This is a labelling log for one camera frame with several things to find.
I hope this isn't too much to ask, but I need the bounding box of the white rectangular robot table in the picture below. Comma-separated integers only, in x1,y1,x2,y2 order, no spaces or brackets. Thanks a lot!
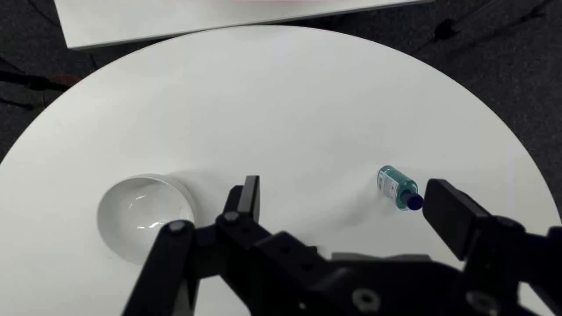
52,0,435,52

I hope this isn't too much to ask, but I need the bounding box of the small teal bottle blue cap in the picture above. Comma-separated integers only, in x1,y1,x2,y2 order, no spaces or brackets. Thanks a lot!
375,164,425,213

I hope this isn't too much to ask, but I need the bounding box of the white ceramic bowl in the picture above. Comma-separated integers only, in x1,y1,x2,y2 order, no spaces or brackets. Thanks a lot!
94,173,200,267

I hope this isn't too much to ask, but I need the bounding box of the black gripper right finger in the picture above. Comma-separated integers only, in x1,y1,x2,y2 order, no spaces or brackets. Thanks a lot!
421,178,562,316

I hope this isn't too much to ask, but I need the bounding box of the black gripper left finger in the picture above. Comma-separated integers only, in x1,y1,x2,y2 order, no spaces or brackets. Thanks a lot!
121,174,323,316

